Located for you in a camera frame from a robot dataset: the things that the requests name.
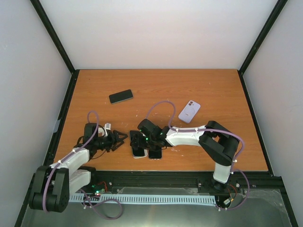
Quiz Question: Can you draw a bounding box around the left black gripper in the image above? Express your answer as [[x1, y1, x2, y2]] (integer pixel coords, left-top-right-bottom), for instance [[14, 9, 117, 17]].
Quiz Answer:
[[95, 130, 128, 152]]

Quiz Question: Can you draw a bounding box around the clear magsafe phone case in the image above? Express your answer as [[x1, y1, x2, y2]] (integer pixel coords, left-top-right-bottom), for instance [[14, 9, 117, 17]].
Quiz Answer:
[[147, 148, 163, 161]]

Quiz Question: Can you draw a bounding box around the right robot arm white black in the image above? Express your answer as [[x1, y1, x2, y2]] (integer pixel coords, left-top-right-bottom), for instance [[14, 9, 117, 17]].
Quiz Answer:
[[130, 119, 245, 192]]

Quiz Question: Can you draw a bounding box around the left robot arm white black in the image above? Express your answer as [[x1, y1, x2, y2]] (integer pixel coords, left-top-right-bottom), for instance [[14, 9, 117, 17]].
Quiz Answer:
[[29, 123, 128, 213]]

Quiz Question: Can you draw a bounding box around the black phone green edge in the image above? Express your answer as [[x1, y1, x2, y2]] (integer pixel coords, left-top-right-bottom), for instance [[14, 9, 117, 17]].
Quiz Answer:
[[109, 89, 133, 104]]

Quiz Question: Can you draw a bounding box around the purple phone case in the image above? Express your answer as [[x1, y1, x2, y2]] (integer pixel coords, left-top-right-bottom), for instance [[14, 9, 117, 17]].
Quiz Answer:
[[178, 100, 201, 123]]

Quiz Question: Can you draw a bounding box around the green led controller board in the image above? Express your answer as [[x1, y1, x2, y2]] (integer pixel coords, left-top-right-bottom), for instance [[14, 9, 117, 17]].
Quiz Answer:
[[91, 181, 107, 196]]

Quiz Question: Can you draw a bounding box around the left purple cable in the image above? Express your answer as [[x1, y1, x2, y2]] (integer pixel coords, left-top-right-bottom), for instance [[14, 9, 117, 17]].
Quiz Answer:
[[44, 110, 100, 212]]

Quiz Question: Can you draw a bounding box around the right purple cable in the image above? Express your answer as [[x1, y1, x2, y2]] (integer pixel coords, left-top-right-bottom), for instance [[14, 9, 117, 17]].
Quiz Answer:
[[145, 101, 247, 173]]

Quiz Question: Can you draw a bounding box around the light blue cable duct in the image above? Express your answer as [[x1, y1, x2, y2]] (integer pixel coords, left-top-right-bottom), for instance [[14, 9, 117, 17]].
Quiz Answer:
[[70, 193, 216, 205]]

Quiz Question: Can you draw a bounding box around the purple floor cable loop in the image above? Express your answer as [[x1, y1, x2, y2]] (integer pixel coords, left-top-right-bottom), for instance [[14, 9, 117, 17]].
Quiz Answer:
[[80, 189, 123, 219]]

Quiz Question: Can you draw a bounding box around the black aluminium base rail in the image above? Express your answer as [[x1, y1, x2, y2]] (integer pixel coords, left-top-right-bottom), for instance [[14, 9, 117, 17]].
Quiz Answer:
[[84, 171, 285, 195]]

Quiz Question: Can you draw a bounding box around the left black frame post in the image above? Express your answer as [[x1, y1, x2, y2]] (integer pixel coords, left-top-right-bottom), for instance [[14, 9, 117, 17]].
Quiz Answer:
[[29, 0, 80, 74]]

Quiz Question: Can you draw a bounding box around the black frame post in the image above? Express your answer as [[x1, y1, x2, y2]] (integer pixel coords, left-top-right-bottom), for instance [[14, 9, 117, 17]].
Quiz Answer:
[[29, 0, 80, 74], [238, 0, 289, 74]]

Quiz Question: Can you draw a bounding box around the right black frame post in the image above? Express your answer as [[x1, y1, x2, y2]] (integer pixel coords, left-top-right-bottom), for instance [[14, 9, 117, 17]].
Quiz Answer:
[[238, 0, 289, 74]]

